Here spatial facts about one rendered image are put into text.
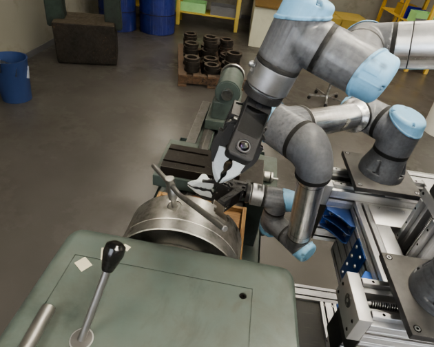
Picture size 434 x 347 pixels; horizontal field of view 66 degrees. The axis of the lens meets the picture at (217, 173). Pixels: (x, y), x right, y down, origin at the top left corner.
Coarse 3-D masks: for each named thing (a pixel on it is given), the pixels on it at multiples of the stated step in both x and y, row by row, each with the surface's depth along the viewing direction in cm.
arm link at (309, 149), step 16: (304, 128) 82; (320, 128) 84; (288, 144) 84; (304, 144) 81; (320, 144) 81; (304, 160) 82; (320, 160) 82; (304, 176) 85; (320, 176) 83; (304, 192) 90; (320, 192) 89; (304, 208) 93; (304, 224) 98; (288, 240) 108; (304, 240) 104; (304, 256) 106
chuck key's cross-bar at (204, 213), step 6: (156, 168) 82; (162, 174) 80; (174, 186) 76; (174, 192) 75; (180, 192) 74; (180, 198) 72; (186, 198) 71; (192, 204) 68; (198, 210) 65; (204, 210) 65; (204, 216) 63; (210, 216) 62; (216, 222) 60; (222, 222) 59; (222, 228) 58
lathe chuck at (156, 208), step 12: (144, 204) 87; (156, 204) 83; (168, 204) 82; (204, 204) 83; (144, 216) 81; (156, 216) 79; (168, 216) 78; (180, 216) 78; (192, 216) 79; (216, 216) 82; (228, 216) 86; (216, 228) 80; (228, 228) 83; (228, 240) 81; (240, 240) 89
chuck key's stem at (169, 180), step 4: (168, 176) 76; (172, 176) 76; (168, 180) 75; (172, 180) 76; (168, 184) 76; (172, 184) 76; (168, 188) 77; (168, 192) 78; (172, 192) 77; (168, 196) 79; (172, 196) 78; (176, 196) 79; (172, 200) 79; (172, 204) 80; (176, 204) 81
